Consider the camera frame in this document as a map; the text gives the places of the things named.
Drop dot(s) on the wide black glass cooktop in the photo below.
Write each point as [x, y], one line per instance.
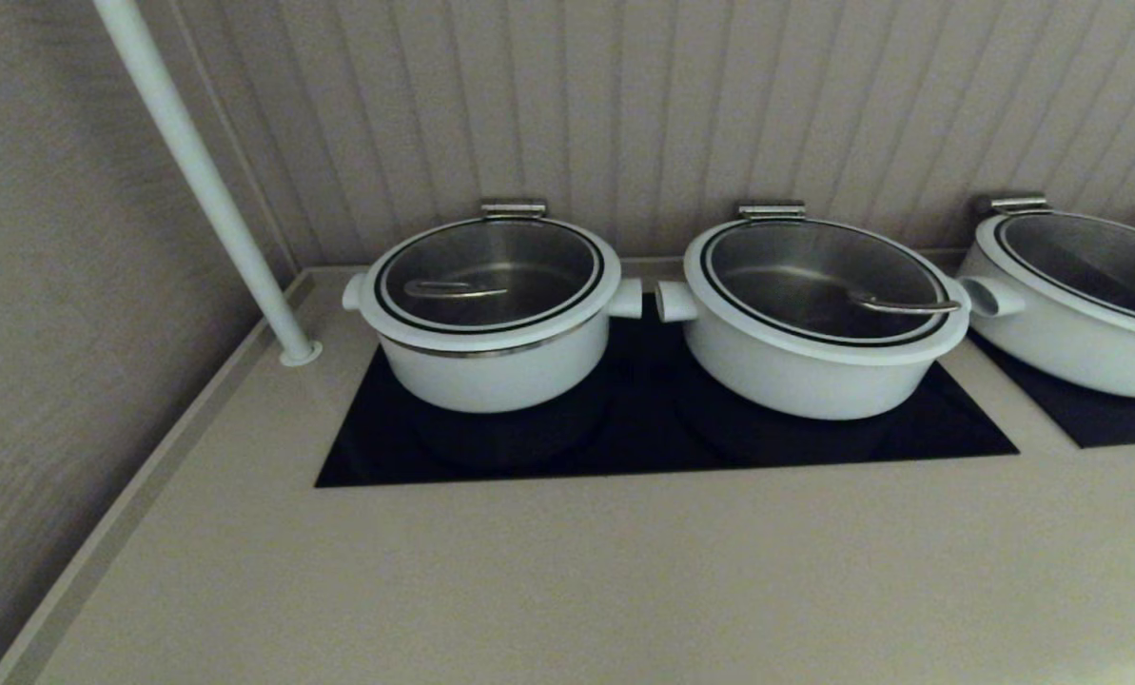
[624, 447]

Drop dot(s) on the small black glass cooktop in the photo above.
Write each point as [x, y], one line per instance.
[1100, 425]

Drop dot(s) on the white round pot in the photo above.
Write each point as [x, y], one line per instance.
[1071, 354]
[491, 381]
[786, 385]

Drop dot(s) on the white support pole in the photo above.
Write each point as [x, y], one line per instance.
[196, 162]

